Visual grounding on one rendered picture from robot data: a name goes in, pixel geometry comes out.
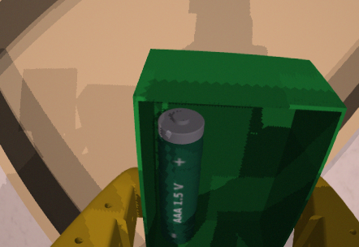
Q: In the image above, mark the green box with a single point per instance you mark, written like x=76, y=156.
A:
x=270, y=125

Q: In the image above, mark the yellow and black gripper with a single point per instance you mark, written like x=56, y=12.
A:
x=109, y=220

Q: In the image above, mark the tan shallow tray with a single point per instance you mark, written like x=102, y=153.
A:
x=69, y=69

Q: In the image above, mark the green aaa battery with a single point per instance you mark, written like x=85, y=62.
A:
x=180, y=146

